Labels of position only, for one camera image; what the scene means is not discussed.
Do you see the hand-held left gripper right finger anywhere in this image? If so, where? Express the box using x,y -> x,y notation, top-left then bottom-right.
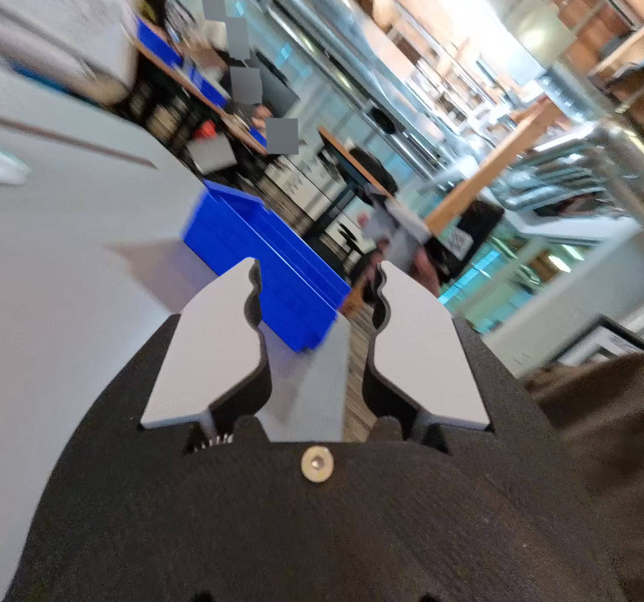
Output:
362,260 -> 491,438

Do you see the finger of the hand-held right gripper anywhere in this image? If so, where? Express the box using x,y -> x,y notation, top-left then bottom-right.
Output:
390,239 -> 423,274
363,190 -> 433,244

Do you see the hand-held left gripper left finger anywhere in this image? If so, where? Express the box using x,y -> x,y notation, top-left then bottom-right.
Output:
139,257 -> 273,438

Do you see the blue plastic bin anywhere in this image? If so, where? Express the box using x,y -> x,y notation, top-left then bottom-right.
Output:
182,179 -> 351,352

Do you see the grey desk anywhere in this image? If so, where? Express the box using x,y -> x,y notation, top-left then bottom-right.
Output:
0,66 -> 351,578

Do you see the person's right hand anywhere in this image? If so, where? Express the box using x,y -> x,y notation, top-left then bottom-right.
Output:
414,248 -> 446,297

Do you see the instruction sheet on clipboard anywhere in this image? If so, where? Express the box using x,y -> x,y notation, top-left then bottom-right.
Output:
0,0 -> 144,107

